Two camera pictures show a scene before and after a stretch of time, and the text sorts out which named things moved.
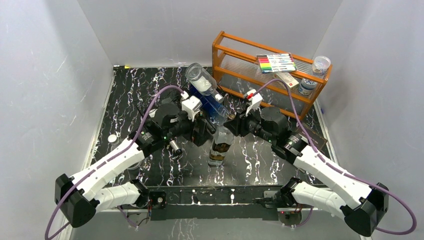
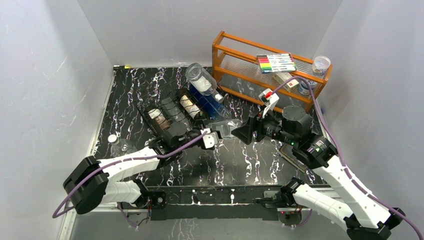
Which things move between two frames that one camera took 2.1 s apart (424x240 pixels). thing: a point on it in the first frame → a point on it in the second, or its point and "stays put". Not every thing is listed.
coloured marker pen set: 280,62 stays put
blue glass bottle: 213,108 stays put
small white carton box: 291,82 stays put
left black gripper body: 185,127 → 193,134
